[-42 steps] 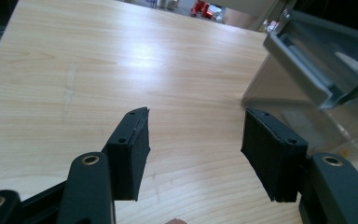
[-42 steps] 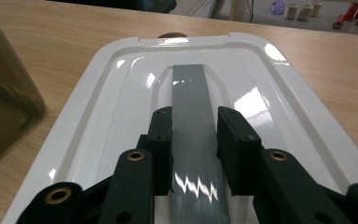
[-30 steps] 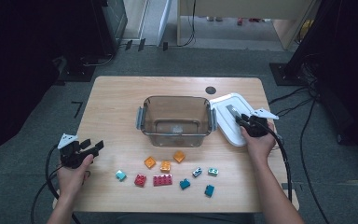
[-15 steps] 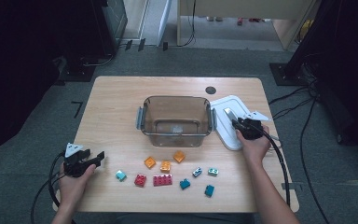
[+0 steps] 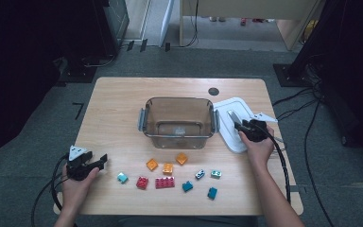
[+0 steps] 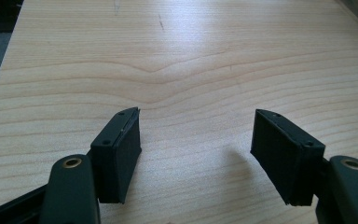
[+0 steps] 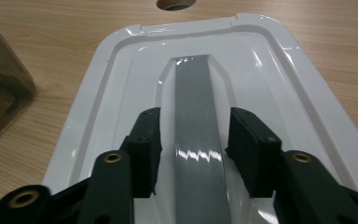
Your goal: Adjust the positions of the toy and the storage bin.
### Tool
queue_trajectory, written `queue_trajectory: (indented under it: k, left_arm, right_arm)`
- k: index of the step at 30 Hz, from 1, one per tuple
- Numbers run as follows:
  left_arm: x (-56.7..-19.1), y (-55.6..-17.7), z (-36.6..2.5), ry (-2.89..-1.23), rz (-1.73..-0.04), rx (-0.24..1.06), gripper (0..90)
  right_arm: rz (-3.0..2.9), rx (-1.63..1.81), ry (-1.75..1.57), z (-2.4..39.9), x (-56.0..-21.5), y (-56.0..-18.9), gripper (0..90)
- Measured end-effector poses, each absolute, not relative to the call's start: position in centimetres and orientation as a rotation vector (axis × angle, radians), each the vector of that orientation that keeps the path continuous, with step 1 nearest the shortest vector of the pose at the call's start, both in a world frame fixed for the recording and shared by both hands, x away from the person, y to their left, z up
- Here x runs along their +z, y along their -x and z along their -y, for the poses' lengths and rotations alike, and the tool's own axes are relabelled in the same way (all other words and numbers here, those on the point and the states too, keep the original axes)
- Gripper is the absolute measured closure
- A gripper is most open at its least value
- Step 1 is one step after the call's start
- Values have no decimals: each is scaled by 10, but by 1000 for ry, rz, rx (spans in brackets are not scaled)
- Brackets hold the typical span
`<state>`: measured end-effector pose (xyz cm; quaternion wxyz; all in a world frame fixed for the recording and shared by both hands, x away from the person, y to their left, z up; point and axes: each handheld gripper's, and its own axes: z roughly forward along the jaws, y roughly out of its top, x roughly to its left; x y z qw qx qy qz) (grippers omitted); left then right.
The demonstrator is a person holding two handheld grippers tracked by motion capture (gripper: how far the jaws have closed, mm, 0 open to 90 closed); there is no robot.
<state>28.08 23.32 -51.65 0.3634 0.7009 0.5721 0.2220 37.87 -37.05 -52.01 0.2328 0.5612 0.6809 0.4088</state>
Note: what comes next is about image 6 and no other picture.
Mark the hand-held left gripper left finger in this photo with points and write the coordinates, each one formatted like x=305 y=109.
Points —
x=118 y=168

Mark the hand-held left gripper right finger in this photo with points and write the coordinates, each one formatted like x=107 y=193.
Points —
x=282 y=155

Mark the black stand base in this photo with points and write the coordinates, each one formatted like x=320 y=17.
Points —
x=0 y=14

